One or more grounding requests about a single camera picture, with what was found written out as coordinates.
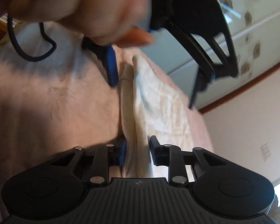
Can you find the wardrobe with floral doors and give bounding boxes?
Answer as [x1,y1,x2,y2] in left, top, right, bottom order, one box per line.
[143,0,280,108]

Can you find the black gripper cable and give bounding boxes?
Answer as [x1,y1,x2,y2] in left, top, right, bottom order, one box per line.
[7,14,57,62]

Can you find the person's left hand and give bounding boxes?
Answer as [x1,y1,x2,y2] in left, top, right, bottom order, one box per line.
[8,0,154,48]

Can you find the cream white pants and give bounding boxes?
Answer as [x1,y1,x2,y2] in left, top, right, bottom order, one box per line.
[120,56,194,178]

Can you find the pink floral bed blanket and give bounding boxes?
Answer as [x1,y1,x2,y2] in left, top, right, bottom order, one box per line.
[0,22,213,223]

